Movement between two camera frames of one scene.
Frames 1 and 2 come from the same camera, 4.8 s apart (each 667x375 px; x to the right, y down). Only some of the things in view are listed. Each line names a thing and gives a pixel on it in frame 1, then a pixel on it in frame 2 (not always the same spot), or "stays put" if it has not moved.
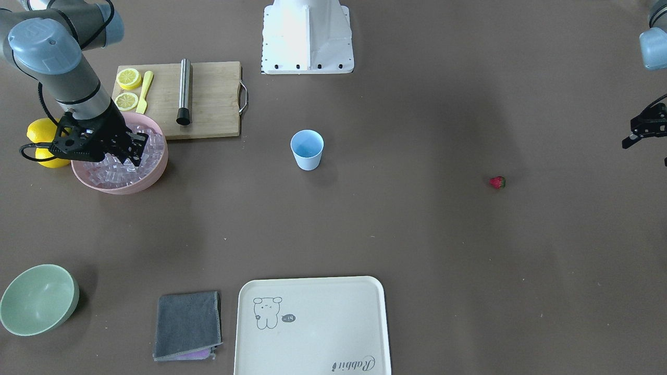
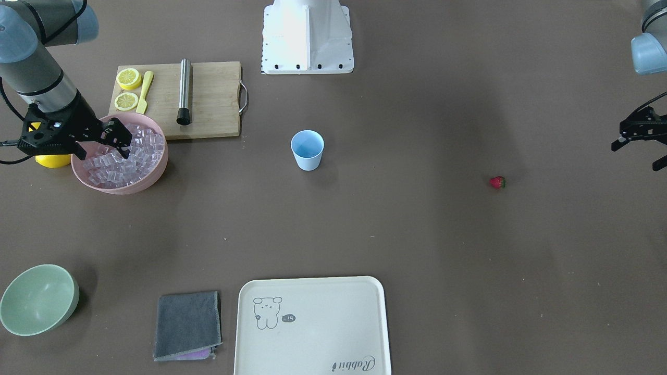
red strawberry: x=498 y=182 stays put
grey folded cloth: x=187 y=326 stays put
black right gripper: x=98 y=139 -> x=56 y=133
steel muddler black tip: x=184 y=117 stays put
